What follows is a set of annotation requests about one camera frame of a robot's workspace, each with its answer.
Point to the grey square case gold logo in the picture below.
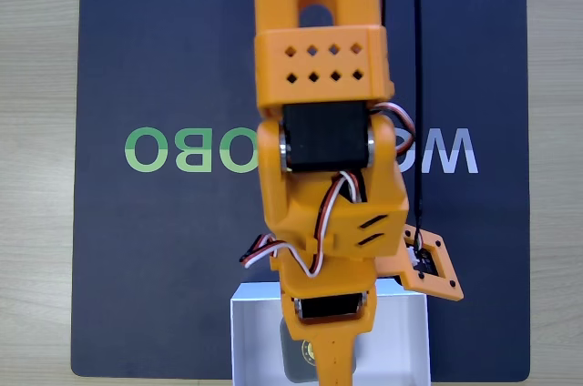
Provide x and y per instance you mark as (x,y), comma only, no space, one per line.
(296,358)

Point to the white cardboard box bin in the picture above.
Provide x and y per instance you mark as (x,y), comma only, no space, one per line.
(255,340)

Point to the dark blue WOWROBO mat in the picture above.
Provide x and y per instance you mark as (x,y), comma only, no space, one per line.
(159,245)

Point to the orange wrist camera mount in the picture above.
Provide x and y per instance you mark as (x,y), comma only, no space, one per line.
(448,286)

